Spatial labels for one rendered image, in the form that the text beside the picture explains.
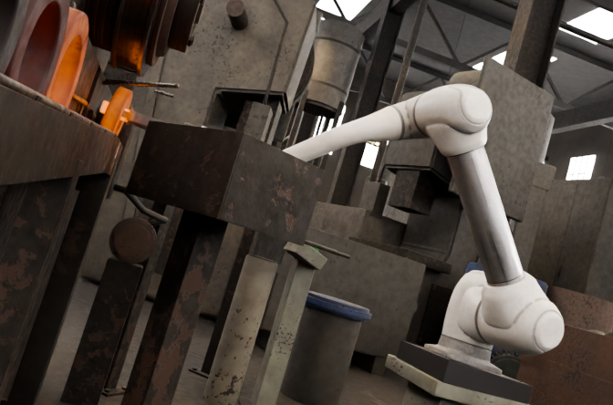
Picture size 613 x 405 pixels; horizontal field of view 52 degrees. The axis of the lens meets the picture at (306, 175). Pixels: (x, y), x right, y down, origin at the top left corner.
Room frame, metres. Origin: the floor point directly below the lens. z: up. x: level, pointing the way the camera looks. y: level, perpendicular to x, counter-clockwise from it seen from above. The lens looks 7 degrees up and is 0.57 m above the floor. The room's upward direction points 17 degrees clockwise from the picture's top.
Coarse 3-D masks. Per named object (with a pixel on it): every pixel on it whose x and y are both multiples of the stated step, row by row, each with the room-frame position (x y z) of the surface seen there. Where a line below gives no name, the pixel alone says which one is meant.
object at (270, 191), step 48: (144, 144) 1.13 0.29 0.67; (192, 144) 1.03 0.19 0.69; (240, 144) 0.95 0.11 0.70; (144, 192) 1.09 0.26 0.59; (192, 192) 1.00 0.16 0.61; (240, 192) 0.97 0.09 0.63; (288, 192) 1.05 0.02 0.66; (192, 240) 1.10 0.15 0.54; (288, 240) 1.07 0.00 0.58; (192, 288) 1.11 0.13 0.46; (144, 336) 1.13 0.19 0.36; (144, 384) 1.10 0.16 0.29
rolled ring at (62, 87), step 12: (72, 12) 0.79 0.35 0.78; (72, 24) 0.78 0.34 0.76; (84, 24) 0.84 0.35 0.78; (72, 36) 0.80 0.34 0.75; (84, 36) 0.87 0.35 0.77; (72, 48) 0.88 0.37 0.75; (84, 48) 0.89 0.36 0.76; (60, 60) 0.78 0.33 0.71; (72, 60) 0.89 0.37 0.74; (60, 72) 0.90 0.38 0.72; (72, 72) 0.90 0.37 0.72; (60, 84) 0.90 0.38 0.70; (72, 84) 0.91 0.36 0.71; (48, 96) 0.78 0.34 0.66; (60, 96) 0.90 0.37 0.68; (72, 96) 0.93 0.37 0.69
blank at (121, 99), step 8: (120, 88) 1.51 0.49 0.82; (120, 96) 1.49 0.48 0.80; (128, 96) 1.50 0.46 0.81; (112, 104) 1.47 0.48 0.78; (120, 104) 1.48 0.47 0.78; (128, 104) 1.55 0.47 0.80; (112, 112) 1.47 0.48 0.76; (120, 112) 1.48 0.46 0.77; (104, 120) 1.47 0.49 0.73; (112, 120) 1.47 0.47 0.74; (120, 120) 1.58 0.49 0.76; (112, 128) 1.48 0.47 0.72; (120, 128) 1.61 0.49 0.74
